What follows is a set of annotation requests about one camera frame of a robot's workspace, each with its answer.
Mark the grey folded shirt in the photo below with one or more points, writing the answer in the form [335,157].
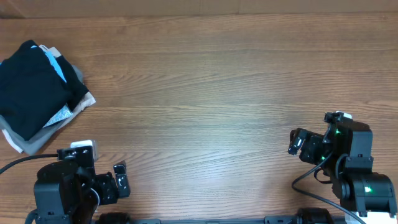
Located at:
[31,97]

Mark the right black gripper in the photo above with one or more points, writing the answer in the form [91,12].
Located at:
[311,140]

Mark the beige folded shirt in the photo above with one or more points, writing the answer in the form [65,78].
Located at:
[84,104]

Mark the light blue folded shirt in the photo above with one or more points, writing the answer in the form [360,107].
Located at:
[58,93]

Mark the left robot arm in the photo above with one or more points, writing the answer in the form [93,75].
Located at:
[69,191]

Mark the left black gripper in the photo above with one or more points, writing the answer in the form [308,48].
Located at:
[111,192]

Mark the black t-shirt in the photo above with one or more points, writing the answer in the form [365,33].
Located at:
[25,77]

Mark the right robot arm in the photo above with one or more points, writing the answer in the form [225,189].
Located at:
[343,154]

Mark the black folded shirt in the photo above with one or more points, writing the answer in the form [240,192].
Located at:
[76,87]

